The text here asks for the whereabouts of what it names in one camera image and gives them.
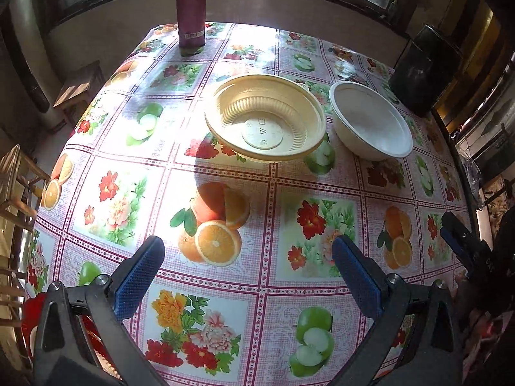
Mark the floral patterned cushion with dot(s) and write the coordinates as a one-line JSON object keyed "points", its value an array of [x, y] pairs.
{"points": [[503, 197]]}

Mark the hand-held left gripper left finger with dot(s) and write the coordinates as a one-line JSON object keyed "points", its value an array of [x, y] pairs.
{"points": [[136, 279]]}

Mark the plain red plate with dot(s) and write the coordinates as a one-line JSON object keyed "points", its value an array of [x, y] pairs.
{"points": [[30, 329]]}

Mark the low wooden stool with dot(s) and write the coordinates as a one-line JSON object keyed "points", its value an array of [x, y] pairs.
{"points": [[76, 88]]}

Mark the large white bowl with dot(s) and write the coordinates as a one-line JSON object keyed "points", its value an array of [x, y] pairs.
{"points": [[370, 124]]}

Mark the black kettle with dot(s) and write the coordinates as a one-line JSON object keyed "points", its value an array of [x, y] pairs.
{"points": [[422, 68]]}

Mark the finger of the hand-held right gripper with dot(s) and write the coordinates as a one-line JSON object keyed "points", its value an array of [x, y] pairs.
{"points": [[458, 237]]}

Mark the floral fruit print tablecloth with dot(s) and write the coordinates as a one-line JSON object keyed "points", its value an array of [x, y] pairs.
{"points": [[257, 217]]}

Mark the person's floral clothing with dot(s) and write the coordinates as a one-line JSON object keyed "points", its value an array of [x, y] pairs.
{"points": [[491, 329]]}

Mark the yellow plastic bowl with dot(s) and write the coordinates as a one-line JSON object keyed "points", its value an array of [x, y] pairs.
{"points": [[261, 128]]}

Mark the dark wooden chair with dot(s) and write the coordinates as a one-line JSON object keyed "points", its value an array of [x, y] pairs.
{"points": [[505, 140]]}

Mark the standing air conditioner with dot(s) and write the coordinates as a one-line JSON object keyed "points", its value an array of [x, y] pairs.
{"points": [[28, 48]]}

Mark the pink thermos bottle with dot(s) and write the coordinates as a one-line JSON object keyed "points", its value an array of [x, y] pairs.
{"points": [[191, 8]]}

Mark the clear plastic bag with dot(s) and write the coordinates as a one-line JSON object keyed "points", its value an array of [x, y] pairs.
{"points": [[472, 177]]}

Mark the light wooden chair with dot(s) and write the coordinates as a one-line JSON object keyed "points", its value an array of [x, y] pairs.
{"points": [[16, 177]]}

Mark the person's right forearm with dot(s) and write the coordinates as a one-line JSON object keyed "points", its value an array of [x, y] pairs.
{"points": [[464, 293]]}

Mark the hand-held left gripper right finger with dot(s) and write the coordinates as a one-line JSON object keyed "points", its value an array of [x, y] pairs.
{"points": [[356, 279]]}

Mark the yellow wooden door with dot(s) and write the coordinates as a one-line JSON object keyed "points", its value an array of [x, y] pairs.
{"points": [[478, 28]]}

